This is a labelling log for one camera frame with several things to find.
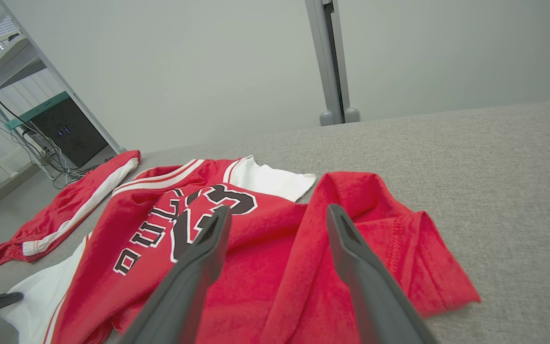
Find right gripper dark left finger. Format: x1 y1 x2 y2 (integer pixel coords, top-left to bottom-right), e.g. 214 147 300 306
118 205 232 344

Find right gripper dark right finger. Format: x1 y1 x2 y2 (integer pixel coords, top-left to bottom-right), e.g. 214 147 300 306
327 204 440 344

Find red basketball jersey white sleeves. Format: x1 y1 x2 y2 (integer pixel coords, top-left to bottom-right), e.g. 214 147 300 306
0 155 482 344

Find red shorts white side stripe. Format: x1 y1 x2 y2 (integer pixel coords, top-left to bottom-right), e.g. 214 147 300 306
0 150 141 269

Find black computer tower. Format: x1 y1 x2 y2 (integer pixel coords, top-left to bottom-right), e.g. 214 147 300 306
31 98 108 168

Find teal edged desk shelf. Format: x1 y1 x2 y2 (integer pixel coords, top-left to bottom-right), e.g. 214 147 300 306
7 92 71 130

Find light grey desk top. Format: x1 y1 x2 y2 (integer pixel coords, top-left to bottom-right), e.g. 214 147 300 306
0 34 47 94

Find black floor cable bundle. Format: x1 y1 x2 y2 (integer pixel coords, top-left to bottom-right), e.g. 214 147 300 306
12 128 113 190

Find grey metal partition post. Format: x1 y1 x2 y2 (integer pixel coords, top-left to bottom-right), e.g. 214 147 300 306
305 0 360 127

